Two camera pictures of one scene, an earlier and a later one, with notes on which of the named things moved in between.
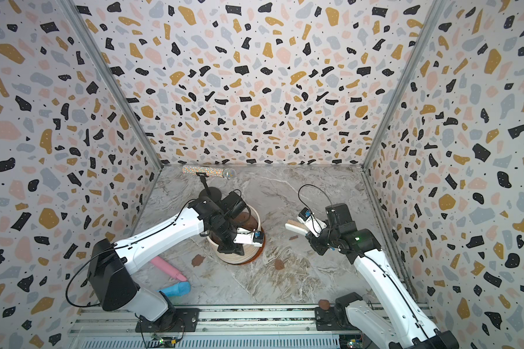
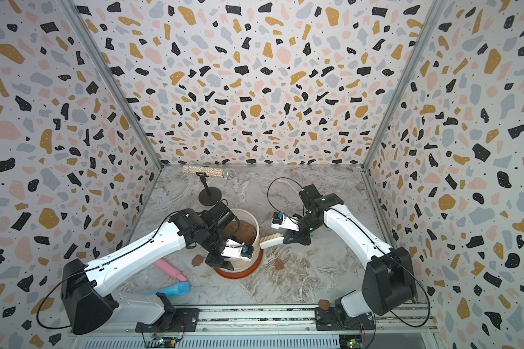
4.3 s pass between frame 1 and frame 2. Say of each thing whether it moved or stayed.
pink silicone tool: stayed
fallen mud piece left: stayed
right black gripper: moved
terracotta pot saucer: moved
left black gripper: moved
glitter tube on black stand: stayed
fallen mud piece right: stayed
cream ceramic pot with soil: moved
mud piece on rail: stayed
